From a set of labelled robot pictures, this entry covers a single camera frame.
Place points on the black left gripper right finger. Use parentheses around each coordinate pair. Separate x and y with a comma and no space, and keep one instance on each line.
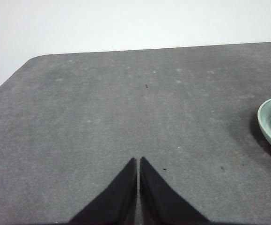
(158,201)

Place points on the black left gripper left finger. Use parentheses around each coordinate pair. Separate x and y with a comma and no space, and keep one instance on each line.
(116,201)

